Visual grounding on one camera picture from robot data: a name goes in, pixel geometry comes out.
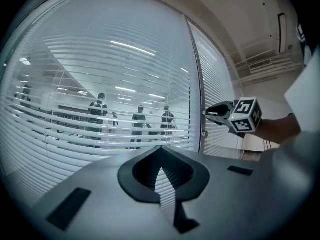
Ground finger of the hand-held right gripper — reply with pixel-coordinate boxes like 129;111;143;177
202;101;223;115
204;113;223;127

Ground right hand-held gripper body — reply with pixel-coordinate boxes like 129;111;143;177
221;97;263;139

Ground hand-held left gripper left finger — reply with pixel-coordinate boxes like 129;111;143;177
29;145;176;240

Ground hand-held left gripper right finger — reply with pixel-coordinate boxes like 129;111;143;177
161;145;292;240

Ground person's right forearm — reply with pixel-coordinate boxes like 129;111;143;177
254;113;302;145

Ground white ceiling air vent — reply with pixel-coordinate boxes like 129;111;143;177
248;57;273;72

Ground person's white shirt sleeve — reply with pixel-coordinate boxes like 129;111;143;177
284;46;320;135

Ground black-framed linear ceiling light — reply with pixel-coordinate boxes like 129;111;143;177
277;12;287;55

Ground ceiling light strips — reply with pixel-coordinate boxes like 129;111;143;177
19;40;191;105

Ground grey aluminium frame post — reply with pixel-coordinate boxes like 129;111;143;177
183;15;208;155

